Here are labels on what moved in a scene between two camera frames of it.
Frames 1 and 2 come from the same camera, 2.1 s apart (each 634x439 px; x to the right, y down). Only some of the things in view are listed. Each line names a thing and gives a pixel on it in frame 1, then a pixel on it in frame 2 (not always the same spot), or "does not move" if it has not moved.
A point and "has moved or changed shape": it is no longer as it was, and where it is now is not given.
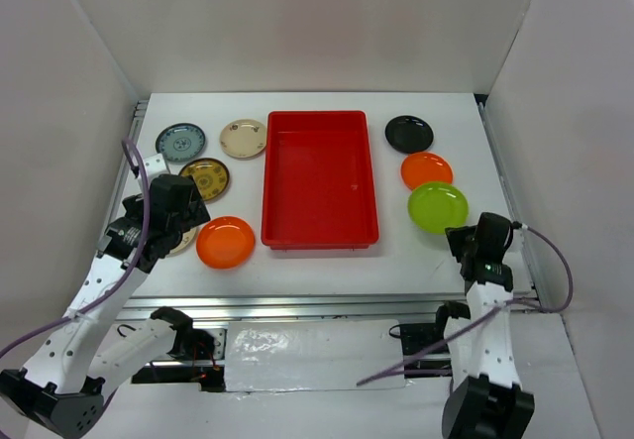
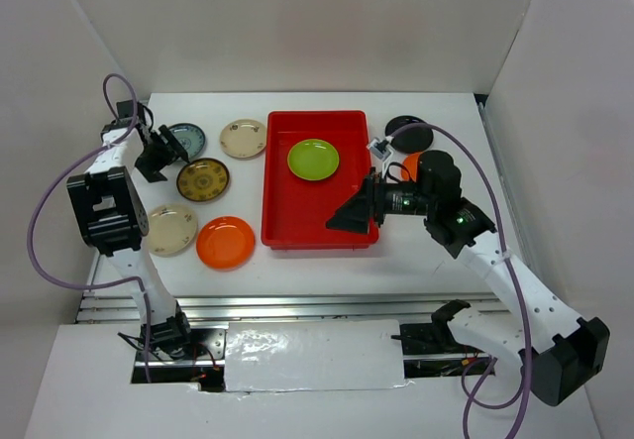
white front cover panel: [321, 354] does not move
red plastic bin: [318, 181] does not move
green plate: [435, 206] has moved or changed shape
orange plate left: [226, 242] does not move
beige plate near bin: [243, 138] does not move
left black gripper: [197, 213] to [171, 152]
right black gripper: [454, 236] to [355, 214]
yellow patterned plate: [210, 176] does not move
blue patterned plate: [180, 142] does not move
